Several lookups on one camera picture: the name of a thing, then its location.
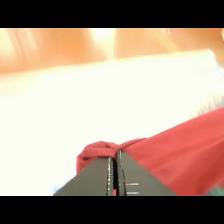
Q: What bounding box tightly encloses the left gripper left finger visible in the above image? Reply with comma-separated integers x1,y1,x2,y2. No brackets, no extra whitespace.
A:
53,155,115,197

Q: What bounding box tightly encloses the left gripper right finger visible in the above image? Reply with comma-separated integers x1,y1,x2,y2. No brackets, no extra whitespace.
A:
115,149,178,197

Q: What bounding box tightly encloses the red garment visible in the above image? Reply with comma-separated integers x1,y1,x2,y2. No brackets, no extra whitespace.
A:
75,107,224,197

